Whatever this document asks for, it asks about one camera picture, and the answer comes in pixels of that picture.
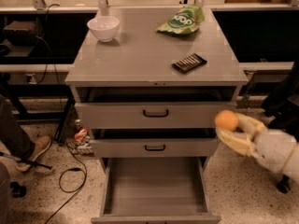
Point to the grey drawer cabinet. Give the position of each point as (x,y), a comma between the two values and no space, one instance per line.
(136,67)

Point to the dark chocolate bar wrapper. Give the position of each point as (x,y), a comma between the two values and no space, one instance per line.
(189,63)

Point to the small orange fruit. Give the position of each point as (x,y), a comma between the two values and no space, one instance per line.
(227,120)

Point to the grey top drawer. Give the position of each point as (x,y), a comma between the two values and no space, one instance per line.
(150,115)

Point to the black office chair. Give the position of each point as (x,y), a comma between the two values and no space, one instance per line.
(282,103)

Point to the dark box on shelf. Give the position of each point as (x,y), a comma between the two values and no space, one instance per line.
(21,33)

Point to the grey drawer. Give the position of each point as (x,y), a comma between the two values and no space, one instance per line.
(150,115)
(155,191)
(132,148)

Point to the orange bottle on floor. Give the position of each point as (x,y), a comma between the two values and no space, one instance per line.
(80,135)

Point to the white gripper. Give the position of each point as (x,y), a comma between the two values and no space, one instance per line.
(273,150)

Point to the grey middle drawer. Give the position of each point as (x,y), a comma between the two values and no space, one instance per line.
(132,148)

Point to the green chip bag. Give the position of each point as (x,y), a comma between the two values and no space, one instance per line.
(185,22)

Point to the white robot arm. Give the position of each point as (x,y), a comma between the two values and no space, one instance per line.
(273,149)

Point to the grey bottom drawer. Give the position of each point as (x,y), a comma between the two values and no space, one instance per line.
(155,191)

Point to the dark trouser leg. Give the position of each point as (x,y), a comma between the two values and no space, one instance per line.
(12,135)

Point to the white bowl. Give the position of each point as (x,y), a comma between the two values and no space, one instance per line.
(104,28)

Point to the black rod on floor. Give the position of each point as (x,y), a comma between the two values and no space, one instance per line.
(21,160)

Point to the tan shoe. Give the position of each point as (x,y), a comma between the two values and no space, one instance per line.
(36,149)

